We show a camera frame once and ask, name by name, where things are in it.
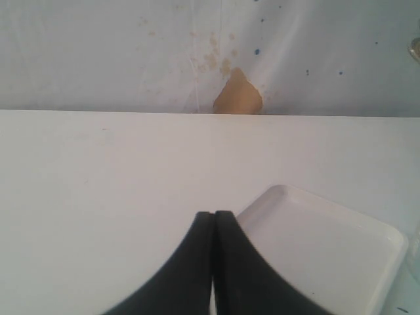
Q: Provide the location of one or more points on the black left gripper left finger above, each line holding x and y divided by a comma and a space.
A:
183, 284

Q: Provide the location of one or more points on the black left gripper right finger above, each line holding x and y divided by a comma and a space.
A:
244, 282

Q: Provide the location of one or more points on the white rectangular tray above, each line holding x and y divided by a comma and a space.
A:
343, 260

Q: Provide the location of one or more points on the translucent plastic cup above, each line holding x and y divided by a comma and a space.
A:
413, 255

